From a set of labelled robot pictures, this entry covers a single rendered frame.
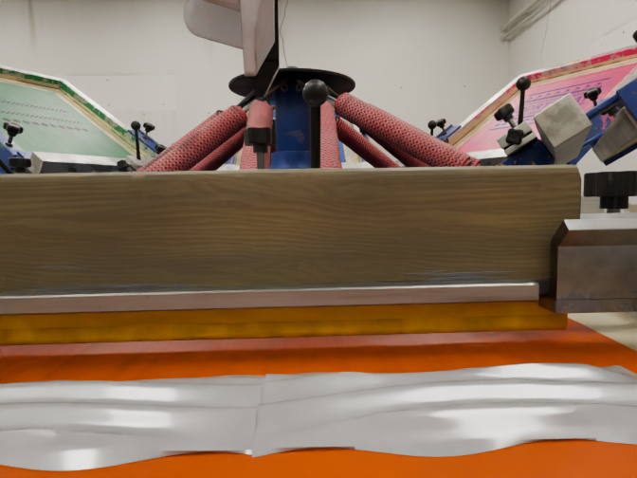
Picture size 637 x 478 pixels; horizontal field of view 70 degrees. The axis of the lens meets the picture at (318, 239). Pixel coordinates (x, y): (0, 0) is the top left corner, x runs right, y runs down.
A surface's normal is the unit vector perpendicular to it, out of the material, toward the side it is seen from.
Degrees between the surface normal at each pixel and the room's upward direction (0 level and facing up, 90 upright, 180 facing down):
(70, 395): 28
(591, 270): 90
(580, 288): 90
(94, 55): 90
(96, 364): 0
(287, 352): 0
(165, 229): 90
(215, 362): 0
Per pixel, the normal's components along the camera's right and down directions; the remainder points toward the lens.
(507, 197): 0.04, 0.09
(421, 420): 0.02, -0.62
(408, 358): -0.02, -1.00
